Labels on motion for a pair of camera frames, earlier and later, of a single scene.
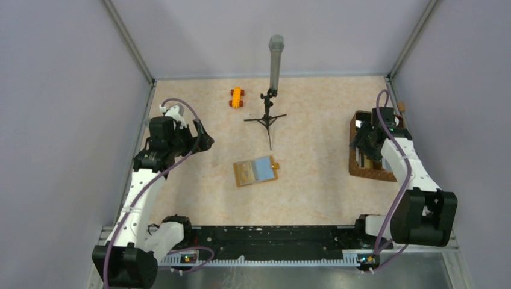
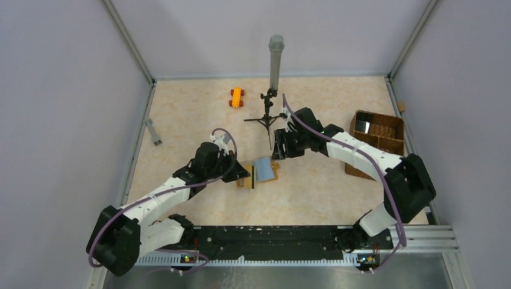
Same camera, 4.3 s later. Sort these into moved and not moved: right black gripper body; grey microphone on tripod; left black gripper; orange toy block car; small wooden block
Moved: right black gripper body; left black gripper
Not moved: small wooden block; orange toy block car; grey microphone on tripod
